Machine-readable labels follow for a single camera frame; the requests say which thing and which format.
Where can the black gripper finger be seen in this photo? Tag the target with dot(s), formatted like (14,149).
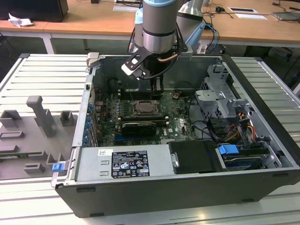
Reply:
(159,92)

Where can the silver-topped CPU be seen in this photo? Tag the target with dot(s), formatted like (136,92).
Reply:
(144,107)

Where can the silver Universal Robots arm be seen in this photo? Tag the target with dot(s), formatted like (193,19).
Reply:
(159,21)

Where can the black RAM slot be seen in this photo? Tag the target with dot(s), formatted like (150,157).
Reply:
(143,120)
(140,95)
(140,90)
(143,117)

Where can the CPU socket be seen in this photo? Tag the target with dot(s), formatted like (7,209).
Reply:
(148,114)

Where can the green motherboard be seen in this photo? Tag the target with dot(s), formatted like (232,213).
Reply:
(178,126)

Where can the low-profile graphics card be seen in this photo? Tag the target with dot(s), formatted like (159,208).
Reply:
(138,129)

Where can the grey metal drive cage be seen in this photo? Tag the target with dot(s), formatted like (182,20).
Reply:
(211,98)

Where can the white power adapter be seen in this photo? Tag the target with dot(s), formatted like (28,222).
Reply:
(202,48)

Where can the grey plastic case latch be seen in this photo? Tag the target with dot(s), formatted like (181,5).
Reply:
(92,58)

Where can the wooden desk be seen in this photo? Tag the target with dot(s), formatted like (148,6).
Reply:
(93,23)

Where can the black plastic shroud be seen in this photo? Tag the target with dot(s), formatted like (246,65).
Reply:
(197,157)

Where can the hard disk in blue carrier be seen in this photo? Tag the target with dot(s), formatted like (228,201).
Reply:
(227,149)

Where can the black computer mouse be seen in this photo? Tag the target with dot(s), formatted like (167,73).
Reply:
(220,9)

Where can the grey power supply unit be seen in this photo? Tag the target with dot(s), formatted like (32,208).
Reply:
(93,164)

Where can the black and grey PC case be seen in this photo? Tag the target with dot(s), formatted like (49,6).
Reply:
(164,197)

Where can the white paper sheet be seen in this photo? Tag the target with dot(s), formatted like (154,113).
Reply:
(252,16)

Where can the blue case latch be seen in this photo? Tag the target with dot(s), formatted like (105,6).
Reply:
(58,168)

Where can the black box on desk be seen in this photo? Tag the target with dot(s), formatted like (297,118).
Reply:
(35,9)

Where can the crumpled white paper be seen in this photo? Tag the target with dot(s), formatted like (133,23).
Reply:
(18,22)

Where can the grey parts rack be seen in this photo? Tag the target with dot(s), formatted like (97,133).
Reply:
(23,145)

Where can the green RAM stick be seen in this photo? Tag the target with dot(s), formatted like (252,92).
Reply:
(14,155)

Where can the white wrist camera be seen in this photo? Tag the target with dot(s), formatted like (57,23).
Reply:
(127,69)

